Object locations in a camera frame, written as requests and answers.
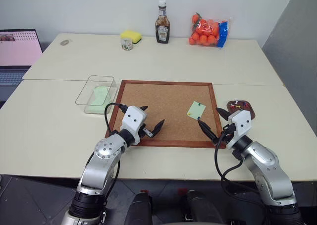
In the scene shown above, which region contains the light green paper sheet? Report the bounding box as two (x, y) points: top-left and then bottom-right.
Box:
(85, 86), (111, 114)

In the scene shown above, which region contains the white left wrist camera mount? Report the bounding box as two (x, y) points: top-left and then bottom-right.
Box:
(120, 106), (148, 145)

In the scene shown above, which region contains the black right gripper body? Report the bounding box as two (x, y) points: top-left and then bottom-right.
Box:
(217, 122), (236, 144)

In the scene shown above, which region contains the small glass jar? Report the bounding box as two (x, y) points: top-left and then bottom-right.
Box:
(121, 37), (133, 51)

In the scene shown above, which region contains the brown sauce bottle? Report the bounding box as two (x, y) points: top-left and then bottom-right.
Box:
(155, 0), (171, 44)

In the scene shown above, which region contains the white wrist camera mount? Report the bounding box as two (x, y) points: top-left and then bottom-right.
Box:
(225, 110), (253, 149)
(120, 106), (148, 145)

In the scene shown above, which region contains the clear plastic container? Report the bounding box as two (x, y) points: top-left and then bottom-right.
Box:
(75, 75), (118, 115)

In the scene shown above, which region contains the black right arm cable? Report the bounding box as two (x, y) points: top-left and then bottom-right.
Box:
(214, 131), (273, 212)

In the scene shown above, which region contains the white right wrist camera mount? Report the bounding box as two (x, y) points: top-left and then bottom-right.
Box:
(225, 110), (253, 149)

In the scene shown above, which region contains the yellow sponge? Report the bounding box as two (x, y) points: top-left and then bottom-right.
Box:
(120, 29), (143, 45)

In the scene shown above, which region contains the dark rounded shape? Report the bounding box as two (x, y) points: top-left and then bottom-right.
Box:
(123, 189), (154, 225)
(178, 188), (224, 225)

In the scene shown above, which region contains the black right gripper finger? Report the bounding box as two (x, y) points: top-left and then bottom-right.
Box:
(197, 119), (220, 145)
(215, 107), (232, 123)

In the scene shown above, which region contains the wood-framed cork board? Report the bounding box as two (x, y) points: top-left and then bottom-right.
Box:
(105, 80), (227, 149)

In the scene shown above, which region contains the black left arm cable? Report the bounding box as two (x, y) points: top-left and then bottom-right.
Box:
(104, 102), (128, 183)

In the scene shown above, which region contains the brown dish of pushpins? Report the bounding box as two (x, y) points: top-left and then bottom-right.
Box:
(226, 100), (257, 119)

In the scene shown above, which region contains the laptop with pink screen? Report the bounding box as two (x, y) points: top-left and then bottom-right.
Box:
(0, 28), (44, 87)

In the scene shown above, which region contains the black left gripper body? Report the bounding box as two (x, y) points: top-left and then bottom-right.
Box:
(138, 123), (153, 138)

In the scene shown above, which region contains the bag of orange fruits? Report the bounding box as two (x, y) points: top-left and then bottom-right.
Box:
(188, 11), (233, 50)

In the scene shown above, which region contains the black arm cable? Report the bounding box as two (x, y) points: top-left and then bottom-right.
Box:
(104, 102), (128, 183)
(214, 131), (273, 212)

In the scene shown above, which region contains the light green paper note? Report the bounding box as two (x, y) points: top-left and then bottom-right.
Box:
(186, 101), (207, 119)

